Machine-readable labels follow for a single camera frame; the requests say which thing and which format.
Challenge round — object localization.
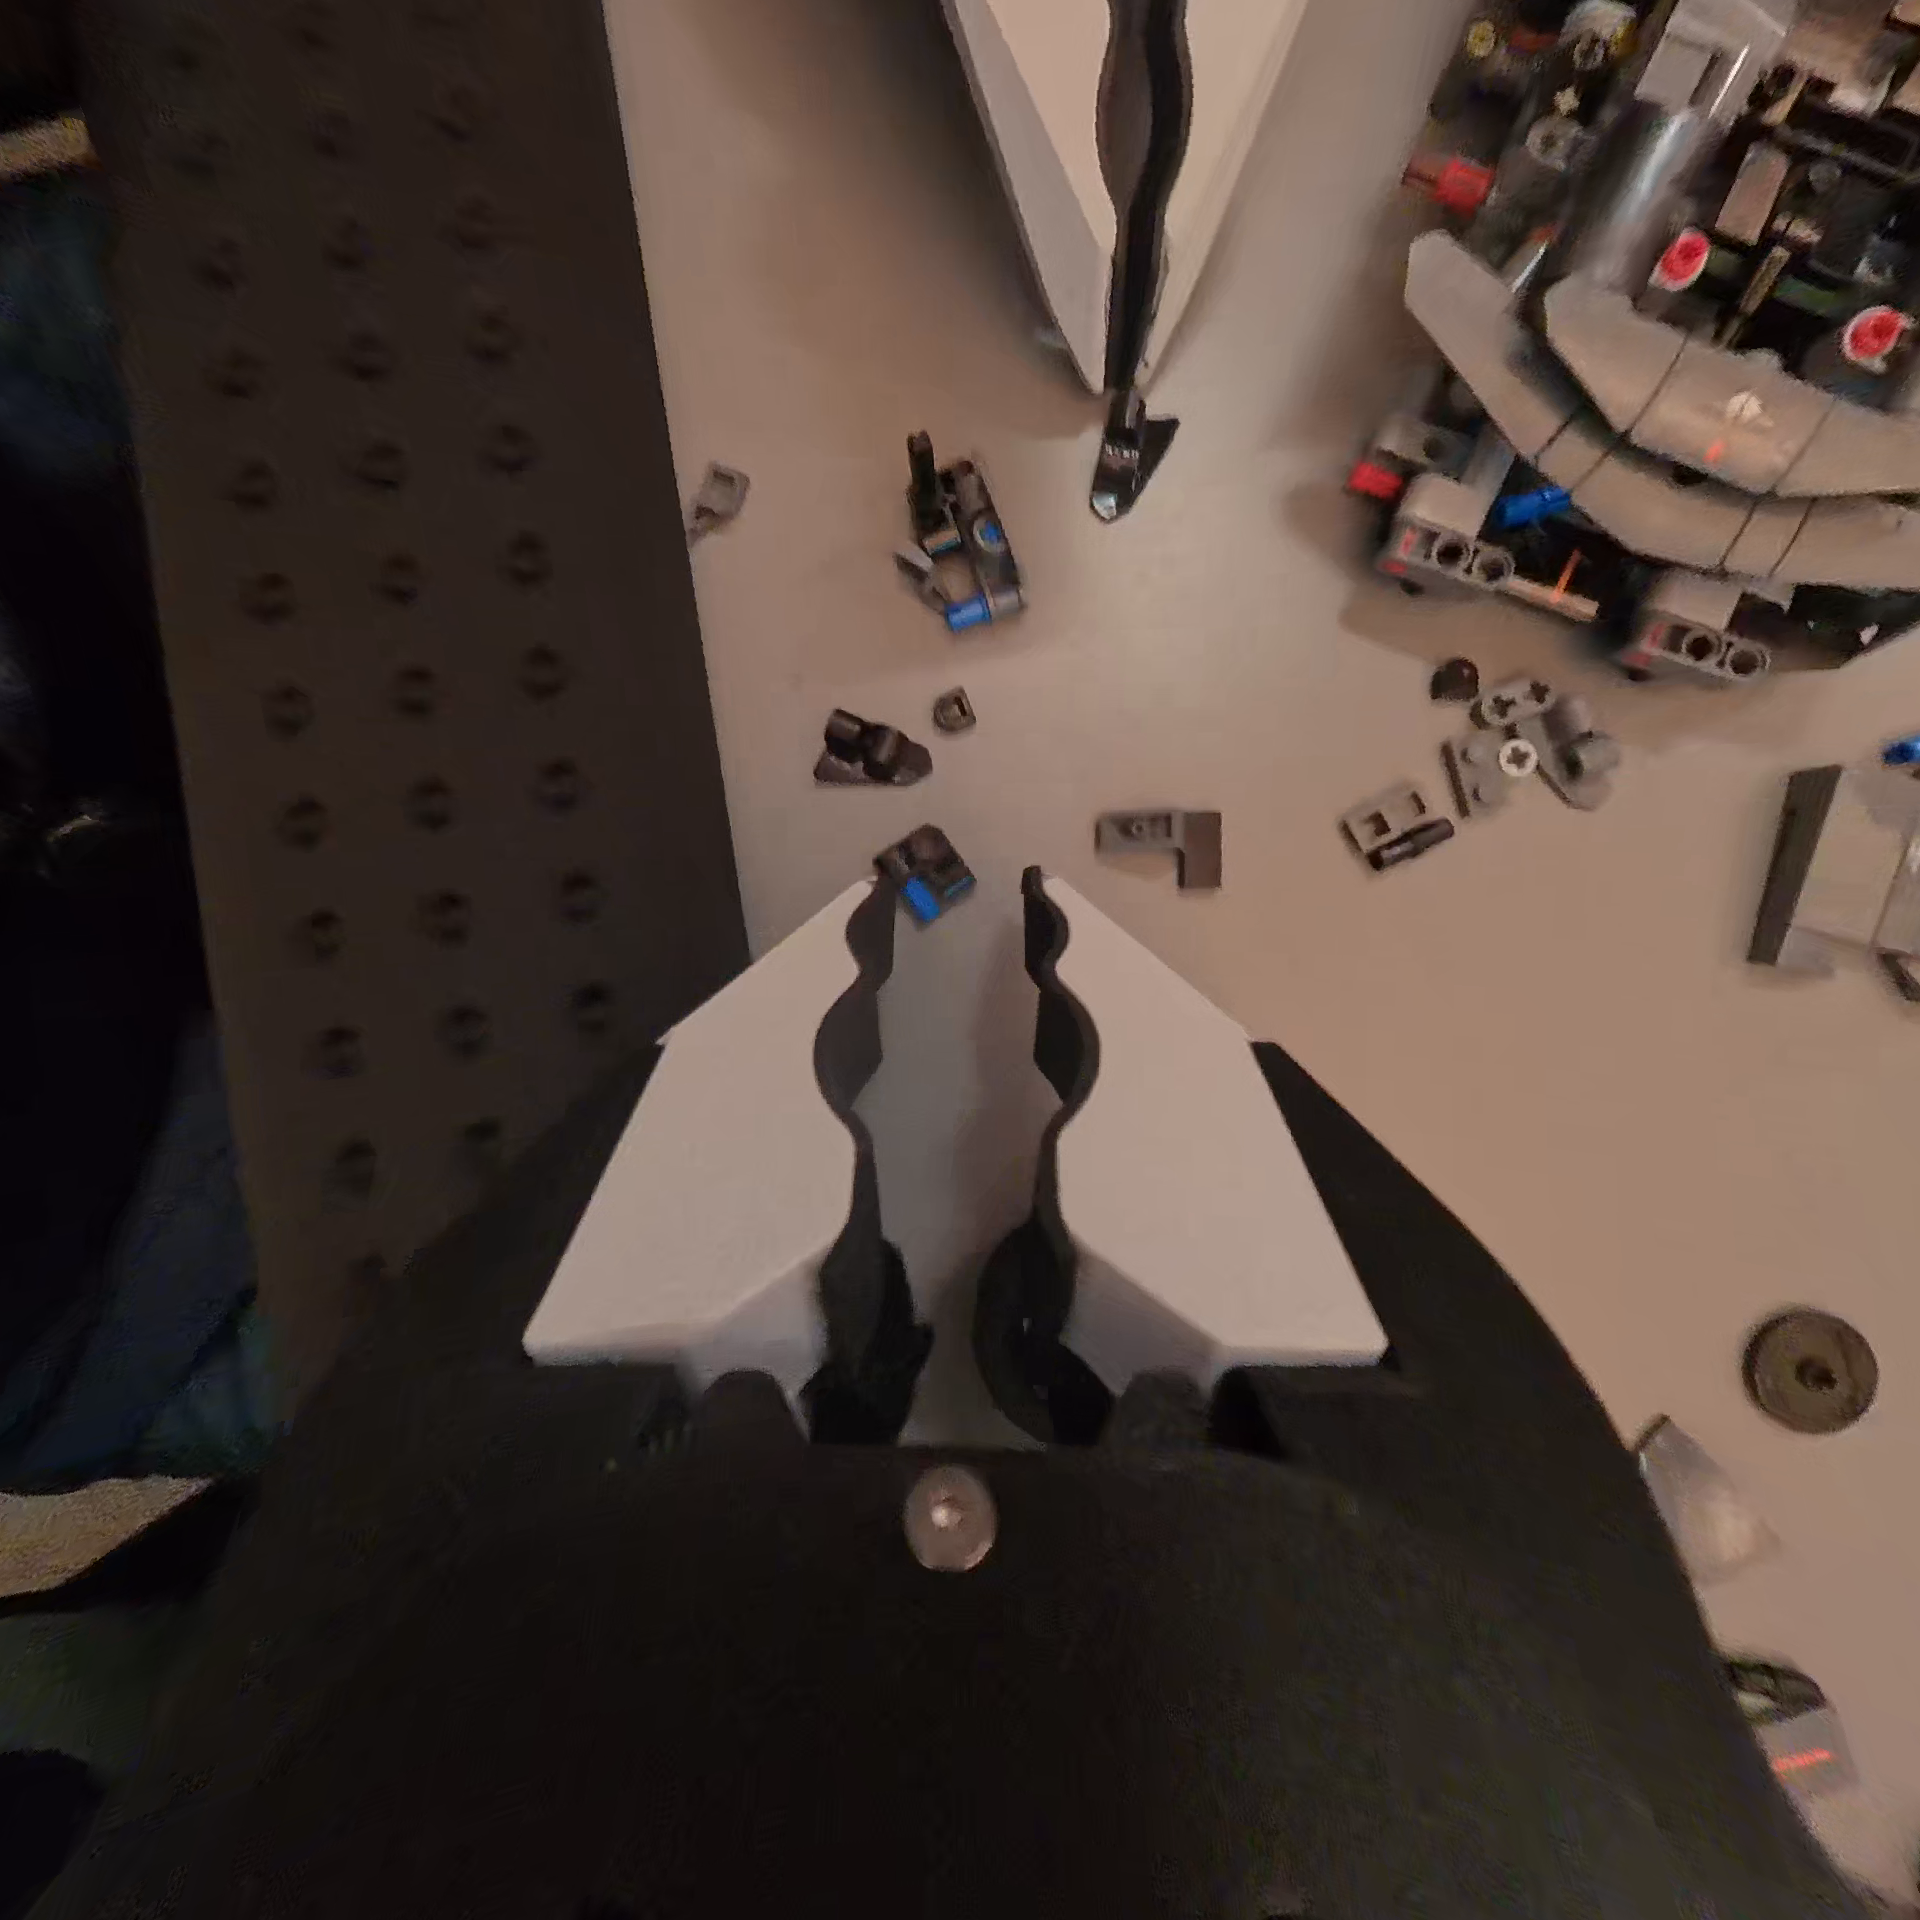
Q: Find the grey lego car section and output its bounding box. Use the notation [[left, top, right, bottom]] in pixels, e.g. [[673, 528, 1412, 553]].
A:
[[1343, 0, 1920, 684]]

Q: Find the black perforated board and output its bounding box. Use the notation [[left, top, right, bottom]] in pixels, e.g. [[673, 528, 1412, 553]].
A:
[[83, 0, 750, 1352]]

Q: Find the grey lego connector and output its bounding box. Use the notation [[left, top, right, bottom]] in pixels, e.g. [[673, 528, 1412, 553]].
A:
[[1542, 697, 1626, 814]]

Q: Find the dark grey lego panel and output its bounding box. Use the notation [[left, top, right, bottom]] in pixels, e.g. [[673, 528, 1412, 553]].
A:
[[1745, 760, 1920, 981]]

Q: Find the black round lego disc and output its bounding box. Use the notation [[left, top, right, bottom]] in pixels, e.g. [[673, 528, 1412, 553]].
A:
[[1740, 1310, 1880, 1437]]

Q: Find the small black lego piece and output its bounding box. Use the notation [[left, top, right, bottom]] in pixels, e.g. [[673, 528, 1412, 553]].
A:
[[813, 710, 934, 791]]

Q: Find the black lego piece blue pin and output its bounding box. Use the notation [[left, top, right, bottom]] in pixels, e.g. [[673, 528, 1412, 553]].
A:
[[871, 823, 979, 929]]

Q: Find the black lego connector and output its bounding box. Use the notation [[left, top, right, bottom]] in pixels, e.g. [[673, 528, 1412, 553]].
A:
[[1092, 389, 1182, 524]]

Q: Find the shiny silver lego wedge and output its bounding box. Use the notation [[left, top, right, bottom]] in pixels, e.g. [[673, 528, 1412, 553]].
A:
[[1633, 1415, 1784, 1585]]

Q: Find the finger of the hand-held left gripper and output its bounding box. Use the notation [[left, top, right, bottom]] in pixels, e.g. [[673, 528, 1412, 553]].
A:
[[1132, 0, 1311, 400], [940, 0, 1150, 396]]

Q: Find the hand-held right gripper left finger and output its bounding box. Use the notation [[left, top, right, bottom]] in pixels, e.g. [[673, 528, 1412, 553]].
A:
[[522, 879, 934, 1450]]

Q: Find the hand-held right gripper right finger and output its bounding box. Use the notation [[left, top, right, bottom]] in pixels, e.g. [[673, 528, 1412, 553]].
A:
[[972, 865, 1390, 1450]]

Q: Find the small black lego assembly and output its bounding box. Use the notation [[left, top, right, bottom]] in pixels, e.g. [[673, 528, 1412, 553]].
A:
[[895, 431, 1032, 633]]

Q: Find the light grey small lego plate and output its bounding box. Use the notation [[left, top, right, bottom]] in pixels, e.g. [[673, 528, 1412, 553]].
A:
[[1442, 730, 1543, 819]]

